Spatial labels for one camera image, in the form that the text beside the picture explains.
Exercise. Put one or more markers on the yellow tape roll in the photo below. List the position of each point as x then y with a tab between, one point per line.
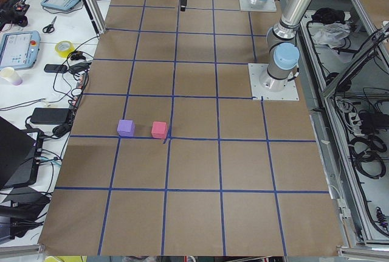
64	48

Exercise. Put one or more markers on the red foam cube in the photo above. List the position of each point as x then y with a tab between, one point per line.
159	130

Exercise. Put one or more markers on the black phone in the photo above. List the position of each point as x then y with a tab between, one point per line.
55	68

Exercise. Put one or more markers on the crumpled white cloth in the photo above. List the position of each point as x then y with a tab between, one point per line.
333	35

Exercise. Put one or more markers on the purple foam cube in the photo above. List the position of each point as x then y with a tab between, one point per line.
126	128

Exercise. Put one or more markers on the near teach pendant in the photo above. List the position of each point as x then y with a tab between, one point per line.
19	50

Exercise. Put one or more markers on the large black power brick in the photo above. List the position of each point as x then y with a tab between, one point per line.
50	116

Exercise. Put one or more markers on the white paper cup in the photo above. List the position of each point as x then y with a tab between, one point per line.
11	76

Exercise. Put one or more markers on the black laptop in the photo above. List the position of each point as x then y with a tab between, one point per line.
20	150

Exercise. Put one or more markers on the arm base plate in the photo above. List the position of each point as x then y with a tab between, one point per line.
264	87
258	5

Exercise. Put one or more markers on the black handled scissors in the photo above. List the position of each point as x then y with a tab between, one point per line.
48	29

